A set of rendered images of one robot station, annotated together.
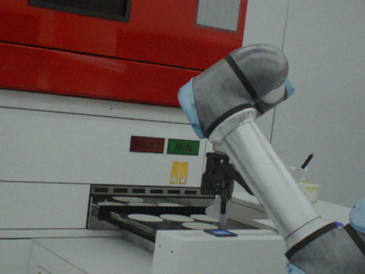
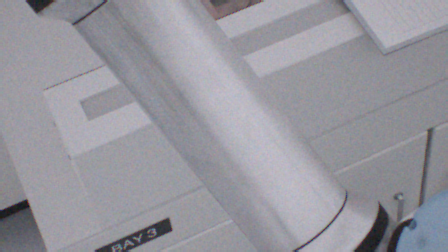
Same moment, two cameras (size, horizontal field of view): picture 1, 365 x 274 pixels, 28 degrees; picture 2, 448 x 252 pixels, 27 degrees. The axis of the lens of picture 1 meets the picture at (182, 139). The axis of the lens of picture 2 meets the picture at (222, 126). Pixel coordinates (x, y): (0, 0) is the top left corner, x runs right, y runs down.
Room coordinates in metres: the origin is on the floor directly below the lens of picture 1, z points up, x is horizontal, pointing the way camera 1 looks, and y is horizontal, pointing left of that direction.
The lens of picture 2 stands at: (1.03, -0.32, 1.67)
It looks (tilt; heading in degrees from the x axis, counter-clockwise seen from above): 53 degrees down; 17
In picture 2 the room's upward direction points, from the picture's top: 10 degrees counter-clockwise
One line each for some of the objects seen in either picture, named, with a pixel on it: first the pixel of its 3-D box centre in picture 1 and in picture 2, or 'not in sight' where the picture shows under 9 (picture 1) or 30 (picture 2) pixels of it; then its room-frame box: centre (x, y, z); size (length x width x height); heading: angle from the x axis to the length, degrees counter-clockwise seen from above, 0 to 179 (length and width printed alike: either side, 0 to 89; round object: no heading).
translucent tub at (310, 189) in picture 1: (301, 193); not in sight; (2.24, -0.39, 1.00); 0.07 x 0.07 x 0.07; 49
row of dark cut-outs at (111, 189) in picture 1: (156, 191); not in sight; (2.19, 0.06, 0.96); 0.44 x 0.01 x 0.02; 124
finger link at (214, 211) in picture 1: (215, 212); not in sight; (1.99, -0.12, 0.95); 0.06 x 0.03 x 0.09; 77
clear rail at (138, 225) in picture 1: (143, 227); not in sight; (1.91, 0.08, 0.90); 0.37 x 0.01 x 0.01; 34
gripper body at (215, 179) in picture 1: (220, 174); not in sight; (2.01, -0.12, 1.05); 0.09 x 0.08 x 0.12; 77
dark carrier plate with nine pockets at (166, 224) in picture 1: (197, 226); not in sight; (2.02, -0.07, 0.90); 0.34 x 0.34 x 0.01; 34
